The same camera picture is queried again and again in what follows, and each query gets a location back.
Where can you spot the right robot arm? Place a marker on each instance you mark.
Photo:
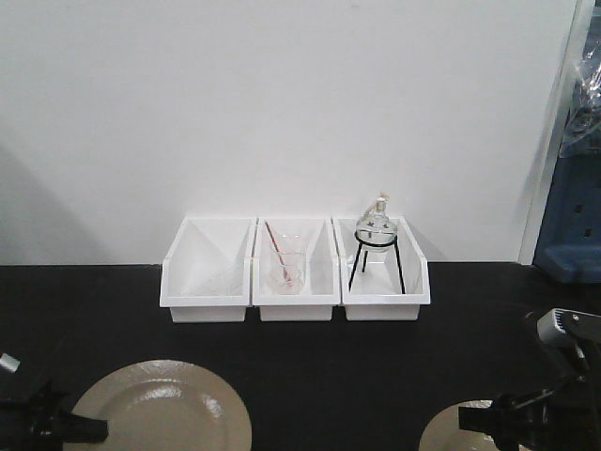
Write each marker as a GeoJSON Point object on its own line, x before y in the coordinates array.
{"type": "Point", "coordinates": [575, 332]}

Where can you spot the right white storage bin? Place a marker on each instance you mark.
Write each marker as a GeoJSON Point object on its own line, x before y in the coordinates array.
{"type": "Point", "coordinates": [376, 293]}

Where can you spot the clear plastic bag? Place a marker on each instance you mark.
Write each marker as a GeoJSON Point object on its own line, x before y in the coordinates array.
{"type": "Point", "coordinates": [582, 131]}

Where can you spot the red glass stirring rod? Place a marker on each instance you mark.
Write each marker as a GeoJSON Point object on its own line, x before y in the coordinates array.
{"type": "Point", "coordinates": [279, 255]}

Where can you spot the beige plate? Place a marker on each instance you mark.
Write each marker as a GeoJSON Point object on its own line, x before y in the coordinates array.
{"type": "Point", "coordinates": [443, 432]}
{"type": "Point", "coordinates": [166, 405]}

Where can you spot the glass alcohol lamp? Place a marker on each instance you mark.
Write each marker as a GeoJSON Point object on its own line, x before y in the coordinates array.
{"type": "Point", "coordinates": [375, 231]}

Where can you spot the white storage bin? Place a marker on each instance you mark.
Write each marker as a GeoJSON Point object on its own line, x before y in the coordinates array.
{"type": "Point", "coordinates": [321, 292]}
{"type": "Point", "coordinates": [376, 293]}
{"type": "Point", "coordinates": [206, 274]}

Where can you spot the clear glass beaker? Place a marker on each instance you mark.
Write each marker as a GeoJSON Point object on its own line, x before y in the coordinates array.
{"type": "Point", "coordinates": [288, 264]}

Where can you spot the blue pegboard drying rack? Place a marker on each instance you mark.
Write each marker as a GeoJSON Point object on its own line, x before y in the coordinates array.
{"type": "Point", "coordinates": [568, 247]}

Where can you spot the black wire tripod stand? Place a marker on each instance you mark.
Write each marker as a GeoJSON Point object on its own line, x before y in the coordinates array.
{"type": "Point", "coordinates": [362, 251]}

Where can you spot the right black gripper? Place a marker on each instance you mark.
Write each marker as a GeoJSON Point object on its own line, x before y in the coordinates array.
{"type": "Point", "coordinates": [565, 416]}

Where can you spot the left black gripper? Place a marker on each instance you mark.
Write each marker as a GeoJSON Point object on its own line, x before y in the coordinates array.
{"type": "Point", "coordinates": [33, 423]}

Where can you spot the left white storage bin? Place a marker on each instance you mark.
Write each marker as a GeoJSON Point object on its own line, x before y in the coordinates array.
{"type": "Point", "coordinates": [206, 274]}

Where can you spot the middle white storage bin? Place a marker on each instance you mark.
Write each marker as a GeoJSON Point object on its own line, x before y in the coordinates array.
{"type": "Point", "coordinates": [321, 292]}

